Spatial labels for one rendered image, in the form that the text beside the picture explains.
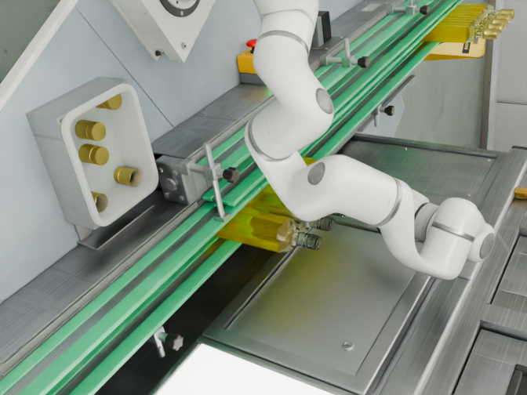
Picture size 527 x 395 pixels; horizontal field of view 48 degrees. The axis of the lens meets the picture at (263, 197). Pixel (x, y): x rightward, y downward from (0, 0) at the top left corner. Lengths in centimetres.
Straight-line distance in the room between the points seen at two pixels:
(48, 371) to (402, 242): 58
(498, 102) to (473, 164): 582
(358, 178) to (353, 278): 40
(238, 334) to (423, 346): 34
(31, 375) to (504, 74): 678
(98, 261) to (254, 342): 32
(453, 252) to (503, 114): 654
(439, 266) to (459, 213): 9
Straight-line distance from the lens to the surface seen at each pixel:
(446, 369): 111
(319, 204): 90
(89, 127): 109
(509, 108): 750
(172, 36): 120
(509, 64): 731
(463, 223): 104
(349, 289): 122
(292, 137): 88
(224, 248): 122
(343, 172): 87
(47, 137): 106
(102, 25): 118
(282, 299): 122
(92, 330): 101
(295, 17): 94
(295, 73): 86
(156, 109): 129
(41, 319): 104
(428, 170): 167
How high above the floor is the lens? 162
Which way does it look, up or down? 31 degrees down
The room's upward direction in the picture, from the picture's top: 102 degrees clockwise
